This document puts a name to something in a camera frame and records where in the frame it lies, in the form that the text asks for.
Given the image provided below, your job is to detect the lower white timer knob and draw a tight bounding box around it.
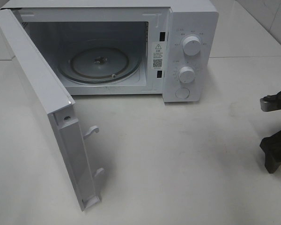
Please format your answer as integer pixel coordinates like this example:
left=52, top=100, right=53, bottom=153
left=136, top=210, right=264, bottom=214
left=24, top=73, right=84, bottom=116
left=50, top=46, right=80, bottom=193
left=178, top=67, right=195, bottom=83

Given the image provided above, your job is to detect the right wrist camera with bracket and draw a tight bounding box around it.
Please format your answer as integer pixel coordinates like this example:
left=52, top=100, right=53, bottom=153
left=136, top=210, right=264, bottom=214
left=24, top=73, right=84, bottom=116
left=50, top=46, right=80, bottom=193
left=260, top=94, right=281, bottom=112

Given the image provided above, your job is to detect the white microwave oven body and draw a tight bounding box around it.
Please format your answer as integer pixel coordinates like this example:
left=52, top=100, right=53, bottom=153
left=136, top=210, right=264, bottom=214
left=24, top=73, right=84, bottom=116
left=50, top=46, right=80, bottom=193
left=0, top=0, right=219, bottom=102

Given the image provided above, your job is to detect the round white door button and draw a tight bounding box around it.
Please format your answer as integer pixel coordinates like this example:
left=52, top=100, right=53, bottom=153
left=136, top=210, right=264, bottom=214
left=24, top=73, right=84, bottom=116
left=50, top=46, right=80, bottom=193
left=175, top=88, right=190, bottom=99

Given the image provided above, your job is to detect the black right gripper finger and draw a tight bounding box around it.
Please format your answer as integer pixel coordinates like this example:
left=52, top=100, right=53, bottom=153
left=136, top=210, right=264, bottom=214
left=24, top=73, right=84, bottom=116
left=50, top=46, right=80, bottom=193
left=260, top=130, right=281, bottom=173

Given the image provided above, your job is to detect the upper white power knob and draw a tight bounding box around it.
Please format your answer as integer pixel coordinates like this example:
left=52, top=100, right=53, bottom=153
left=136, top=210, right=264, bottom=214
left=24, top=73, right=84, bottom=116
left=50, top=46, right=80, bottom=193
left=182, top=35, right=201, bottom=56

